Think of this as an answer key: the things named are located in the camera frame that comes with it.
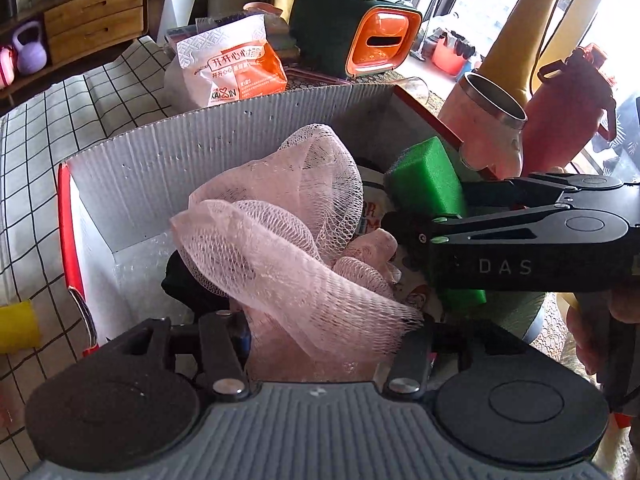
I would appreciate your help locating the purple kettlebell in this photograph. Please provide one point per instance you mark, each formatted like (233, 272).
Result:
(30, 52)

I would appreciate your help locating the red water bottle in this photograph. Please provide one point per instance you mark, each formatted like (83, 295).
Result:
(565, 110)

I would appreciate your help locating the red cardboard box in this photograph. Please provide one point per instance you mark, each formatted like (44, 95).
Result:
(165, 155)

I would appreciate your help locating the wooden cabinet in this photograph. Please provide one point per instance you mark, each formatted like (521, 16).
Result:
(95, 15)

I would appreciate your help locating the pink bowl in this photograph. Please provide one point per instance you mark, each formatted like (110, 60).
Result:
(262, 9)

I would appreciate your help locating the green sponge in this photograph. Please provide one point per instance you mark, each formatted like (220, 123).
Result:
(430, 180)

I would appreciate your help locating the black cloth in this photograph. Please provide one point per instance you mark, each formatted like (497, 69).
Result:
(192, 285)

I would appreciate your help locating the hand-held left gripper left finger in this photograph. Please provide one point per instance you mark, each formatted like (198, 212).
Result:
(243, 335)

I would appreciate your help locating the red pen holder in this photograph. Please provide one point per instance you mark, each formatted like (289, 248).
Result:
(450, 55)

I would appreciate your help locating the orange and white tissue pack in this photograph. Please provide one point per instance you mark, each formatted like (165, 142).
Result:
(225, 65)

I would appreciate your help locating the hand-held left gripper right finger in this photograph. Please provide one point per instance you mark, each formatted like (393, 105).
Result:
(412, 365)

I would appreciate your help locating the pink steel tumbler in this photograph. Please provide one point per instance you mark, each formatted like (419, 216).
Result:
(480, 125)

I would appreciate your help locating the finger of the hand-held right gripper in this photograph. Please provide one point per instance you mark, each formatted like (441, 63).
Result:
(500, 192)
(450, 227)

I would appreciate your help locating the pink mesh bath pouf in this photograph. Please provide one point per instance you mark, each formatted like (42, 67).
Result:
(280, 260)

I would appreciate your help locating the green and orange storage box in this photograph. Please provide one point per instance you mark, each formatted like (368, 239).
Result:
(325, 30)

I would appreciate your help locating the person's right hand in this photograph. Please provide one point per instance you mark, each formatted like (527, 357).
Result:
(587, 340)

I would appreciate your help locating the white planter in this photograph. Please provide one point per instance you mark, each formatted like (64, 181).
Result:
(180, 7)

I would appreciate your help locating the beige woven table mat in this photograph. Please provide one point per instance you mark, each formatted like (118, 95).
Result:
(557, 320)

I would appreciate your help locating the yellow plastic cup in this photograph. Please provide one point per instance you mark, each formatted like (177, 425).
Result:
(20, 327)

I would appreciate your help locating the checkered tablecloth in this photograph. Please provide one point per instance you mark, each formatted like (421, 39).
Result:
(75, 125)

